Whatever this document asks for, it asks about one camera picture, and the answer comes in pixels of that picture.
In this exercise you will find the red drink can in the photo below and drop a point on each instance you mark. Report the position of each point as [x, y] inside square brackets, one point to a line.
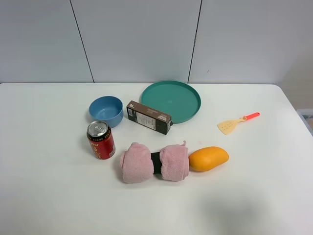
[101, 140]

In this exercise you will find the brown carton box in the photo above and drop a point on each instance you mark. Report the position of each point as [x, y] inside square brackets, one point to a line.
[149, 117]

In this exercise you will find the teal round plate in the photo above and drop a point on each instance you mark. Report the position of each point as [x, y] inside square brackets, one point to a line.
[175, 98]

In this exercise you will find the blue bowl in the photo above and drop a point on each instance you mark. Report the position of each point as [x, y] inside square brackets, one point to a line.
[108, 109]

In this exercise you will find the rolled pink towel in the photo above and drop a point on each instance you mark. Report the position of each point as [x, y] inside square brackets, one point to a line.
[138, 164]

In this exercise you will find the yellow mango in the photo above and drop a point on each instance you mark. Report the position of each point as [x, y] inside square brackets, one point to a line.
[208, 158]

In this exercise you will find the grey storage box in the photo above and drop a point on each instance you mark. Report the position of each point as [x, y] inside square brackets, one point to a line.
[307, 117]

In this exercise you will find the yellow spatula with red handle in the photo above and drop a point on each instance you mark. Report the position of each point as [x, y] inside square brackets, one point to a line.
[227, 127]

